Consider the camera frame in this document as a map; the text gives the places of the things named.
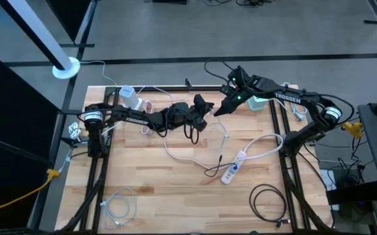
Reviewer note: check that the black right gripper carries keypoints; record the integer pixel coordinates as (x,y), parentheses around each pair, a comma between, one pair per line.
(240,86)

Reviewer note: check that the white paper sheet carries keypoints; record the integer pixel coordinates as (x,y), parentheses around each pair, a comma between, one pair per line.
(328,182)

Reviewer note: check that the mint green cube socket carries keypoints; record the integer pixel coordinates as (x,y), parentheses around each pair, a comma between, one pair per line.
(256,105)

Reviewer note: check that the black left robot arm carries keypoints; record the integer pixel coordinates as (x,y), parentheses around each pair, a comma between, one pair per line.
(132,117)

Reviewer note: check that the white tower fan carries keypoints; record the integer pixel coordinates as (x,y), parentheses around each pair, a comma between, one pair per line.
(33,23)

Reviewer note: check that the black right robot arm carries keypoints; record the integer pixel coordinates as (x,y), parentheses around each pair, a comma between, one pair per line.
(292,98)

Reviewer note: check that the large black partition panel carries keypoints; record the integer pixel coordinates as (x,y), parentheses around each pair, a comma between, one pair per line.
(5,98)

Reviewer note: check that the black box on floor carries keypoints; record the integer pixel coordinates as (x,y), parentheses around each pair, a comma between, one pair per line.
(346,178)

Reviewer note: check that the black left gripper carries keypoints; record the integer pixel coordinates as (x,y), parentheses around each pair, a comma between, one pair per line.
(183,114)

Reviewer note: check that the small black clamp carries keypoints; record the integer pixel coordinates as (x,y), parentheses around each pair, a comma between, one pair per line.
(188,84)

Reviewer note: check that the yellow plug connector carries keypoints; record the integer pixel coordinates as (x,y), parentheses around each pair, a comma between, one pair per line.
(351,127)

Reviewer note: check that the white tower power strip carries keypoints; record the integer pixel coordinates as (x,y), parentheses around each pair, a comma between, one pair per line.
(126,94)

